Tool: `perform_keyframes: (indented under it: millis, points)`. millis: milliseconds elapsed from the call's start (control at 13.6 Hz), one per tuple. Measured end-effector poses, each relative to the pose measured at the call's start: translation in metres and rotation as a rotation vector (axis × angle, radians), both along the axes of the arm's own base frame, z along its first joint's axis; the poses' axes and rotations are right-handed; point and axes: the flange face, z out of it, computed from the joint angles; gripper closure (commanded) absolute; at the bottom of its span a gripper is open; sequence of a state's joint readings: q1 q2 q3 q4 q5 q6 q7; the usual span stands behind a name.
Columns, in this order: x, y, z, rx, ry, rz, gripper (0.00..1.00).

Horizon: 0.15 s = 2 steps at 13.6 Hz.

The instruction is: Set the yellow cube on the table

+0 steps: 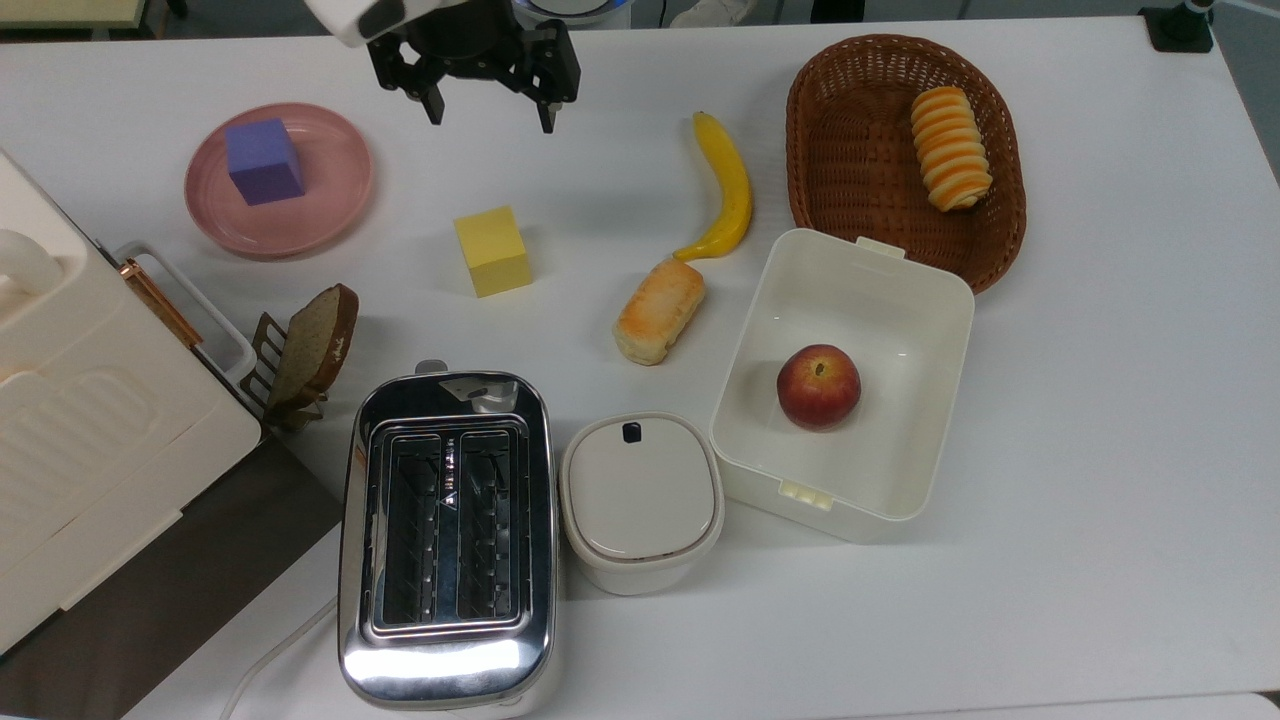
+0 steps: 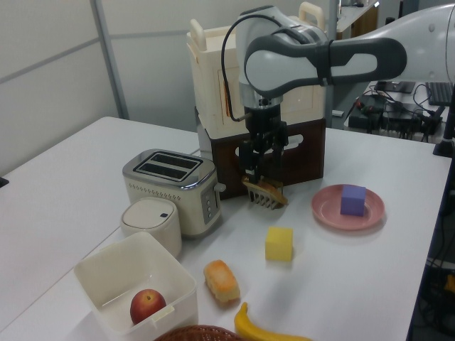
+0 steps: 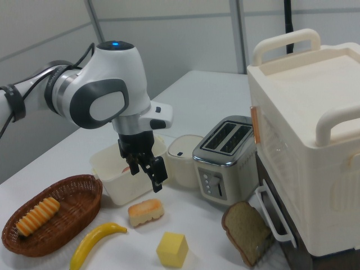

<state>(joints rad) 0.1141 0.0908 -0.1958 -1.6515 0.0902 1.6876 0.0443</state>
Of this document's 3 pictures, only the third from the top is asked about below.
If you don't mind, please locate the white open plastic box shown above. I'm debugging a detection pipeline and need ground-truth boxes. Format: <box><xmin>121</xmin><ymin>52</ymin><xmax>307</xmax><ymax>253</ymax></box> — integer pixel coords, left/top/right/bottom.
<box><xmin>89</xmin><ymin>134</ymin><xmax>171</xmax><ymax>208</ymax></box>

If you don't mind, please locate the small white lidded container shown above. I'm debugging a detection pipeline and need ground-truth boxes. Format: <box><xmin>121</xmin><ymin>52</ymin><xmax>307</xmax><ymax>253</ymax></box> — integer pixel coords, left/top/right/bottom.
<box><xmin>165</xmin><ymin>134</ymin><xmax>205</xmax><ymax>188</ymax></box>

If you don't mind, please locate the yellow cube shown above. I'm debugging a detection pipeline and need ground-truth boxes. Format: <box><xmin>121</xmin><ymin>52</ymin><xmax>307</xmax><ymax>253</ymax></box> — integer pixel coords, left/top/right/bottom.
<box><xmin>156</xmin><ymin>231</ymin><xmax>189</xmax><ymax>268</ymax></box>

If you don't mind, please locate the brown bread slice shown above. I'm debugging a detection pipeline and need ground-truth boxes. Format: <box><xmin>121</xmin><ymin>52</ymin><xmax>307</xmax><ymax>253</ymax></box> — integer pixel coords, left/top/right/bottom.
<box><xmin>221</xmin><ymin>201</ymin><xmax>273</xmax><ymax>267</ymax></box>

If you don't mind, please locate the small orange bread loaf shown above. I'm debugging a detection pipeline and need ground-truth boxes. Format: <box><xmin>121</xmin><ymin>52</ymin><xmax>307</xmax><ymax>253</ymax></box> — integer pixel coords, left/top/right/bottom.
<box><xmin>128</xmin><ymin>198</ymin><xmax>165</xmax><ymax>228</ymax></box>

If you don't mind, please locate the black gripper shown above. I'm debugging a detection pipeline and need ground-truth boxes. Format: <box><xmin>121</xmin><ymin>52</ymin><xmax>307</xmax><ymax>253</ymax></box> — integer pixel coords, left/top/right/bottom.
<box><xmin>117</xmin><ymin>131</ymin><xmax>169</xmax><ymax>194</ymax></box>

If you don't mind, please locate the white cabinet door handle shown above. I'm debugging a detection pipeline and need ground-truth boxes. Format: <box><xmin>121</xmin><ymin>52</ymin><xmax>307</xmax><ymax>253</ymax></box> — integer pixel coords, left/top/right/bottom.
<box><xmin>255</xmin><ymin>185</ymin><xmax>298</xmax><ymax>248</ymax></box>

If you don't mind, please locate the large cream box with handles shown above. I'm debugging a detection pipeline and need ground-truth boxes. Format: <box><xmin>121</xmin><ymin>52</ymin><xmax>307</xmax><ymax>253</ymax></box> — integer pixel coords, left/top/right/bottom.
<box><xmin>246</xmin><ymin>28</ymin><xmax>360</xmax><ymax>258</ymax></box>

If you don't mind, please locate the brown wicker basket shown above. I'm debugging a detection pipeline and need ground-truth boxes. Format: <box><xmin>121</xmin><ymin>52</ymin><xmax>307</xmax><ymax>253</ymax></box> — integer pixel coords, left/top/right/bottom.
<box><xmin>1</xmin><ymin>174</ymin><xmax>104</xmax><ymax>258</ymax></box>

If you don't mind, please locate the silver two-slot toaster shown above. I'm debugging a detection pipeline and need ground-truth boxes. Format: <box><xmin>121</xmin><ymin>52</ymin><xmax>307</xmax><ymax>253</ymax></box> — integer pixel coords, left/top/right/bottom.
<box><xmin>192</xmin><ymin>115</ymin><xmax>259</xmax><ymax>206</ymax></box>

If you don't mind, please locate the black strap on arm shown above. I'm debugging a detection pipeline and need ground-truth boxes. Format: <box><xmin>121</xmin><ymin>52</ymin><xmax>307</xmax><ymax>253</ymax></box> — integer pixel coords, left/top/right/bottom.
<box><xmin>0</xmin><ymin>83</ymin><xmax>26</xmax><ymax>122</ymax></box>

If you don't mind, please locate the black pole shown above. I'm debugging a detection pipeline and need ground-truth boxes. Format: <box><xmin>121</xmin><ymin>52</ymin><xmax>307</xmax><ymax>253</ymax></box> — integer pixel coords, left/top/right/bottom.
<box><xmin>283</xmin><ymin>0</ymin><xmax>295</xmax><ymax>54</ymax></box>

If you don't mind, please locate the copper latch strip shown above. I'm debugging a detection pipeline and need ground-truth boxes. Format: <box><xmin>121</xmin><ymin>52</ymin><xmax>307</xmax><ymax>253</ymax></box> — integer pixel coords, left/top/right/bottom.
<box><xmin>250</xmin><ymin>106</ymin><xmax>260</xmax><ymax>144</ymax></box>

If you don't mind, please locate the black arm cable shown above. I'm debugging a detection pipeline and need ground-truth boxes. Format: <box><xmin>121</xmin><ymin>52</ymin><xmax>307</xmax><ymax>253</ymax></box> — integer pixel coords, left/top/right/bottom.
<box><xmin>0</xmin><ymin>42</ymin><xmax>96</xmax><ymax>138</ymax></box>

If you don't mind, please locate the striped orange bread roll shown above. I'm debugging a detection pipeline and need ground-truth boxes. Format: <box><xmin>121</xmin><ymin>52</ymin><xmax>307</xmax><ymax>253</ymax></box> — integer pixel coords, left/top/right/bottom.
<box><xmin>16</xmin><ymin>196</ymin><xmax>61</xmax><ymax>236</ymax></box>

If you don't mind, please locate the yellow banana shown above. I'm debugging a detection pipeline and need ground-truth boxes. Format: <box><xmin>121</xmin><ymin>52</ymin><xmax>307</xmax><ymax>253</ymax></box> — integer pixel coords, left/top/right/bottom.
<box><xmin>69</xmin><ymin>222</ymin><xmax>128</xmax><ymax>270</ymax></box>

